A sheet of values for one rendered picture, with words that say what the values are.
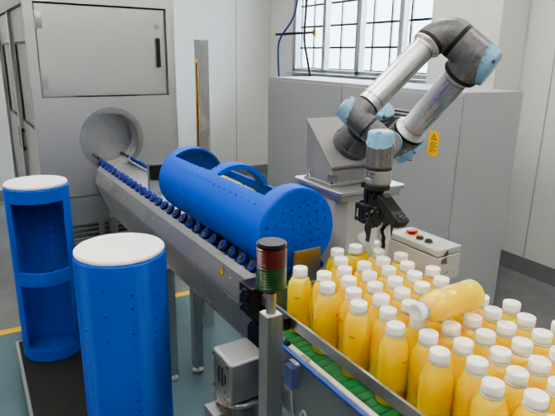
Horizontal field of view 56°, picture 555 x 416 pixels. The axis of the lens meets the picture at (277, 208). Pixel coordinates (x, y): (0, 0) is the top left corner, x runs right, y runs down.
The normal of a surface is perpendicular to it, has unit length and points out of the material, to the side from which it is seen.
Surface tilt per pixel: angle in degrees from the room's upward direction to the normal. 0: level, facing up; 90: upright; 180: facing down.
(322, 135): 43
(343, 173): 90
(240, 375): 90
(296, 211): 90
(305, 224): 90
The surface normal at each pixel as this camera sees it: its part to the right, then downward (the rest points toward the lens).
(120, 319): 0.22, 0.28
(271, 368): 0.53, 0.25
